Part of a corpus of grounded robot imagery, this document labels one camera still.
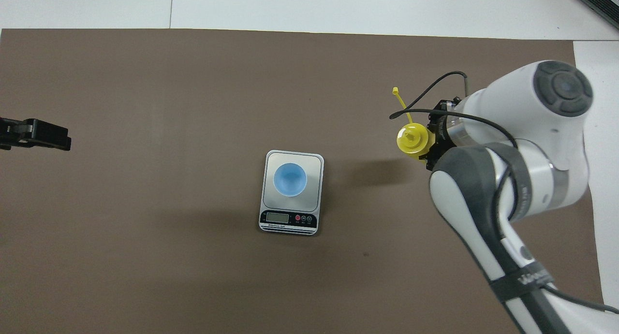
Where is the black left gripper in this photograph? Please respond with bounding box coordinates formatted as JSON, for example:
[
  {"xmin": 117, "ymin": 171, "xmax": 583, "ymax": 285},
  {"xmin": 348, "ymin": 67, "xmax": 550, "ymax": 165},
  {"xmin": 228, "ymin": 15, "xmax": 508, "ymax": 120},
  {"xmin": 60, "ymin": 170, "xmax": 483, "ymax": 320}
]
[{"xmin": 0, "ymin": 117, "xmax": 72, "ymax": 152}]

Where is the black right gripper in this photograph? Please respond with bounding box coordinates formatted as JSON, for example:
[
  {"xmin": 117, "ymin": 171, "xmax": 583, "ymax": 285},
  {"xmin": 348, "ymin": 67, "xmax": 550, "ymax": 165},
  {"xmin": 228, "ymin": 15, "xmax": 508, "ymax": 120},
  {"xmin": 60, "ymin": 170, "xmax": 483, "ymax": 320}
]
[{"xmin": 426, "ymin": 100, "xmax": 460, "ymax": 171}]

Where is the yellow squeeze bottle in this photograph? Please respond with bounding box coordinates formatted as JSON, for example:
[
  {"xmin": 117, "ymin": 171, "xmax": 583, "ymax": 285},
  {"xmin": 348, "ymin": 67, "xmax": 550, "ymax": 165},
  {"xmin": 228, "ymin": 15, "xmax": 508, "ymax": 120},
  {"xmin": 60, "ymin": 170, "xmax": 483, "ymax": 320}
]
[{"xmin": 392, "ymin": 86, "xmax": 434, "ymax": 161}]

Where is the light blue plastic cup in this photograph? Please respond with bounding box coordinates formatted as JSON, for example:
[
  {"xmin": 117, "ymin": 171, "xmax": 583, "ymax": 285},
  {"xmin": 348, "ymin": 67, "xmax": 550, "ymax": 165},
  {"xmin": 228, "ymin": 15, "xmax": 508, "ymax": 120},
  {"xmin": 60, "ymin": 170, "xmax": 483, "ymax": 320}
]
[{"xmin": 273, "ymin": 163, "xmax": 308, "ymax": 198}]

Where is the silver digital kitchen scale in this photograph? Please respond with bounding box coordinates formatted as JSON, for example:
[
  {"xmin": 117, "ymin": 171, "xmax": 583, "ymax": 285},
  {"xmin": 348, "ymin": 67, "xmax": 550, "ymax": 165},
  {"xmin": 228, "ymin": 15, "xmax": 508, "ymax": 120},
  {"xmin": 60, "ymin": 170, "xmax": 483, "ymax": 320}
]
[{"xmin": 259, "ymin": 150, "xmax": 324, "ymax": 236}]

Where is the brown paper table mat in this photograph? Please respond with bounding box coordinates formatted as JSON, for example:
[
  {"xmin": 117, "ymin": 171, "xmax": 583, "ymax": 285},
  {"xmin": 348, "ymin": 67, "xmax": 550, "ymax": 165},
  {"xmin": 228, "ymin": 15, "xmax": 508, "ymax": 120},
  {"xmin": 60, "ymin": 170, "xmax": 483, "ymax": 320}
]
[{"xmin": 0, "ymin": 29, "xmax": 607, "ymax": 334}]

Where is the silver ribbed metal device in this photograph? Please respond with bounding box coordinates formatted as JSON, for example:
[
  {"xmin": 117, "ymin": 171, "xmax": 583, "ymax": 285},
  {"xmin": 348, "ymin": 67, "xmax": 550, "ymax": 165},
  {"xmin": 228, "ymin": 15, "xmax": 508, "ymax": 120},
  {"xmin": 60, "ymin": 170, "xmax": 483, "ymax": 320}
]
[{"xmin": 579, "ymin": 0, "xmax": 619, "ymax": 32}]

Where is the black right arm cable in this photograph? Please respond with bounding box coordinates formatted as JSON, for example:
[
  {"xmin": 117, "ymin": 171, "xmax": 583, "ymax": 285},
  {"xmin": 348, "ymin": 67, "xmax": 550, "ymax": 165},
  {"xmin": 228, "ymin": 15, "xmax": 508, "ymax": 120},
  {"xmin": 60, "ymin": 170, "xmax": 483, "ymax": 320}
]
[{"xmin": 389, "ymin": 72, "xmax": 619, "ymax": 311}]

